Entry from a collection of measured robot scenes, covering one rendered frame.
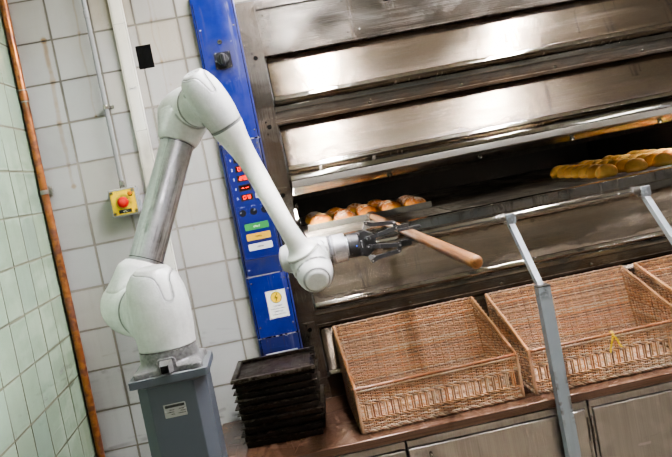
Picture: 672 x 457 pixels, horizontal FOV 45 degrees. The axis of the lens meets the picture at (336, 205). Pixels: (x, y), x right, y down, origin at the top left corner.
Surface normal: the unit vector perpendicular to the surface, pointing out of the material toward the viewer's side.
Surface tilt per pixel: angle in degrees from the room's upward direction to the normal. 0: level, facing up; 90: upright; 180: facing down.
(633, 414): 90
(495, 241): 70
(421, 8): 90
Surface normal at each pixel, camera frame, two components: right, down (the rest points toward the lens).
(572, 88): 0.01, -0.30
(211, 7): 0.08, 0.04
